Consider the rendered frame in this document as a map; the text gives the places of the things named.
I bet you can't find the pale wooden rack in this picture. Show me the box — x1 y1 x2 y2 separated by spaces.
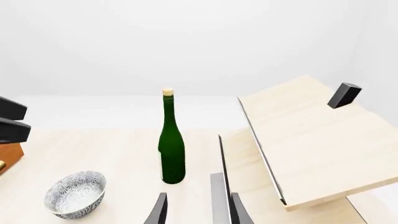
218 74 398 224

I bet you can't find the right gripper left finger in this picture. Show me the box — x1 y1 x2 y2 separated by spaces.
142 192 169 224

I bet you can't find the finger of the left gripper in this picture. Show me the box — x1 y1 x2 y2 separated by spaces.
0 117 32 144
0 96 28 120

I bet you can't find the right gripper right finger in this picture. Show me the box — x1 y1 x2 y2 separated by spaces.
231 192 255 224

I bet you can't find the patterned black and white bowl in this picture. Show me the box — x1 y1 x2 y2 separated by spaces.
43 170 108 220

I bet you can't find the green glass wine bottle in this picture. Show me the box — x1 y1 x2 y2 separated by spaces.
157 87 187 185

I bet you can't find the small black block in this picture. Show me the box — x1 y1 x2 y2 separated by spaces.
326 82 363 110

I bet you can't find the grey flat plate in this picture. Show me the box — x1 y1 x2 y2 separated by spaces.
210 172 233 224

